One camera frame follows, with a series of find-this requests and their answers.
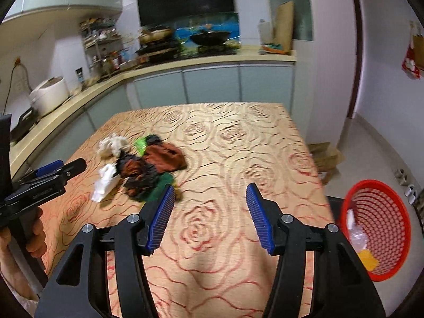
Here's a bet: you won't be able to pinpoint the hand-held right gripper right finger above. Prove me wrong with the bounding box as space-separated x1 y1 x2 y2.
245 182 386 318

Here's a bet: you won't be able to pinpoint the person's left hand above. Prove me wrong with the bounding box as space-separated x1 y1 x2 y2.
25 207 47 255

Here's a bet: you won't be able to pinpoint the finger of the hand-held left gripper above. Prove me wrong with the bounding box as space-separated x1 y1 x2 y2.
53 158 87 186
18 160 64 183

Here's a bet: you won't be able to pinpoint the black gas stove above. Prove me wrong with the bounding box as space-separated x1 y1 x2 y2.
135 41 239 63

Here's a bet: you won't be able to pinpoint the orange dish cloth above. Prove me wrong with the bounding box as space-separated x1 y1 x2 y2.
260 42 289 55

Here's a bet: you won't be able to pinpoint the red plastic mesh basket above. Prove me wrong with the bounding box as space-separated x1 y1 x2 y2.
338 179 411 282

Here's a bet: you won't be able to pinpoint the golden pot with lid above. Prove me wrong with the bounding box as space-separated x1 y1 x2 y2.
137 26 174 44

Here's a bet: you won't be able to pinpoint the black electric griddle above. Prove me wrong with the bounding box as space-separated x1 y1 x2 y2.
10 108 42 143

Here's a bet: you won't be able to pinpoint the dark door frame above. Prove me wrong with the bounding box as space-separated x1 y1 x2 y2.
347 0 361 119

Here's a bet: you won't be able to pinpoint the beige kitchen counter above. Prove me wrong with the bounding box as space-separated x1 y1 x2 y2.
0 48 296 179

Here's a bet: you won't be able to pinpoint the grey base cabinets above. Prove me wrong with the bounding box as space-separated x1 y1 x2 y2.
10 63 295 179

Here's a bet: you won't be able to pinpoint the white rice cooker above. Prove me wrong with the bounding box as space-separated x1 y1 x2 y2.
28 76 71 117

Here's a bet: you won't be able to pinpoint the red hanging decoration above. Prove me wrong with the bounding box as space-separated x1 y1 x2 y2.
402 35 424 80

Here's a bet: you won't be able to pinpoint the wooden cutting board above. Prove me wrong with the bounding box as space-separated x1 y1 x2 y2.
273 1 294 55

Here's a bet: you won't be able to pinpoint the plain yellow foam sleeve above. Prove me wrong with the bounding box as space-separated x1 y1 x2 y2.
357 249 380 271

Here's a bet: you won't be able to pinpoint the rose patterned orange tablecloth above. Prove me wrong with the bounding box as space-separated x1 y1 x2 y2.
40 103 335 318

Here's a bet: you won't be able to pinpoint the black wok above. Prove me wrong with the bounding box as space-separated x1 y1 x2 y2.
189 29 232 47

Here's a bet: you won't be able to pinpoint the brown hanging paper bag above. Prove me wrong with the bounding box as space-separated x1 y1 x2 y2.
411 21 424 60

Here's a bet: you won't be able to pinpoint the black range hood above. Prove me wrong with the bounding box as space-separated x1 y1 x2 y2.
135 0 235 27

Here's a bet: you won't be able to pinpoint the white paper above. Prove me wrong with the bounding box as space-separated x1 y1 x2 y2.
91 164 119 203

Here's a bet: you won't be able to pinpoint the frosted glass panel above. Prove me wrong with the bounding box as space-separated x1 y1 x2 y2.
265 0 313 42

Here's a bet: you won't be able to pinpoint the cardboard box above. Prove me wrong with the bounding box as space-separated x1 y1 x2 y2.
308 142 342 186

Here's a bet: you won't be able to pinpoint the metal spice rack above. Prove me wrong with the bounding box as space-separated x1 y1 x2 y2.
79 16 124 80

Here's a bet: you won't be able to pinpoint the clear plastic bag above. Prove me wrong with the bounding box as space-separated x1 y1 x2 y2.
350 227 369 250

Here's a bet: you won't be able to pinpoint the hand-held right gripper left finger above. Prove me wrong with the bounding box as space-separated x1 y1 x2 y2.
35 184 176 318

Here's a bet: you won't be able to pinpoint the black plastic bag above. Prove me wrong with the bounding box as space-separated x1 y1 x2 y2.
116 152 160 202

